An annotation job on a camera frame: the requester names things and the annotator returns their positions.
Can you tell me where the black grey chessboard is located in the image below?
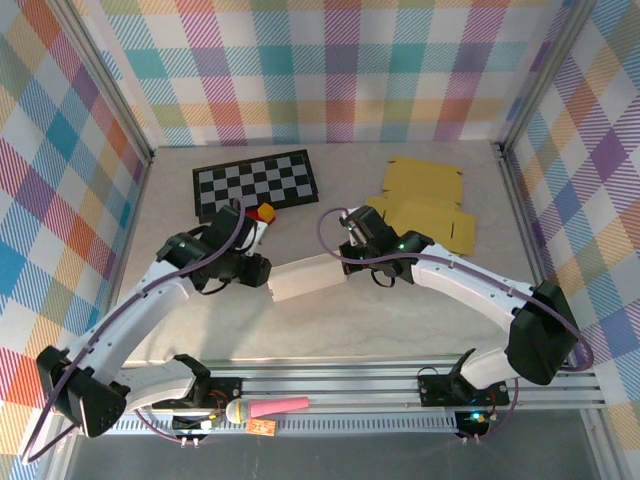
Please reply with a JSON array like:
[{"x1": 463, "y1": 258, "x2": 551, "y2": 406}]
[{"x1": 192, "y1": 148, "x2": 320, "y2": 226}]

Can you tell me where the pink toy microphone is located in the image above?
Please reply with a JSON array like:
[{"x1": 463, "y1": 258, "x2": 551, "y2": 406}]
[{"x1": 224, "y1": 396, "x2": 310, "y2": 425}]

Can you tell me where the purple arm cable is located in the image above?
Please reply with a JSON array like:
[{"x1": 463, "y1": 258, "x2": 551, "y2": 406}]
[
  {"x1": 318, "y1": 207, "x2": 596, "y2": 444},
  {"x1": 20, "y1": 197, "x2": 249, "y2": 464}
]

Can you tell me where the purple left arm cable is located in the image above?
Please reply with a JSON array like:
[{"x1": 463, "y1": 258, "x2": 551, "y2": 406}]
[{"x1": 20, "y1": 197, "x2": 249, "y2": 464}]

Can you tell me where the white paper box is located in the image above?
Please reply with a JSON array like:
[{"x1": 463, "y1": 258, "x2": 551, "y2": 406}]
[{"x1": 267, "y1": 253, "x2": 351, "y2": 304}]

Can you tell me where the yellow paper box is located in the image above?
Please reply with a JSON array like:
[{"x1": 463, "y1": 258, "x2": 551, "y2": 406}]
[{"x1": 364, "y1": 157, "x2": 477, "y2": 257}]

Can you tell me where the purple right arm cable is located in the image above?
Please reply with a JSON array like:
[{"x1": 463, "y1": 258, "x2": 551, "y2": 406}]
[{"x1": 318, "y1": 207, "x2": 596, "y2": 444}]

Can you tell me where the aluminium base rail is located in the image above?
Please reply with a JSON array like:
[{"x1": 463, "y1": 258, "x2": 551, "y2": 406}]
[{"x1": 53, "y1": 355, "x2": 609, "y2": 416}]

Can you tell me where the aluminium table side rail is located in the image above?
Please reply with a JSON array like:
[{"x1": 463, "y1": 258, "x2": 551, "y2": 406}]
[
  {"x1": 99, "y1": 149, "x2": 157, "y2": 351},
  {"x1": 492, "y1": 142, "x2": 579, "y2": 371}
]

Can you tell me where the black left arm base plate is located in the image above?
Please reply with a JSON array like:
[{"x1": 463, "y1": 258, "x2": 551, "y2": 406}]
[{"x1": 169, "y1": 377, "x2": 245, "y2": 410}]

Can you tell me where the slotted grey cable duct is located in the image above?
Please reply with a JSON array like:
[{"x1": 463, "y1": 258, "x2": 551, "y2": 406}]
[{"x1": 78, "y1": 417, "x2": 464, "y2": 435}]

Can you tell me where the aluminium corner post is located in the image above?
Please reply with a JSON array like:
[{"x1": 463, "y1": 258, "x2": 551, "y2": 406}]
[
  {"x1": 49, "y1": 0, "x2": 157, "y2": 164},
  {"x1": 497, "y1": 0, "x2": 599, "y2": 154}
]

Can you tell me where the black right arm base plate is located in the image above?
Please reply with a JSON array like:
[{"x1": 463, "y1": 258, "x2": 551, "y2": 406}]
[{"x1": 417, "y1": 367, "x2": 512, "y2": 409}]

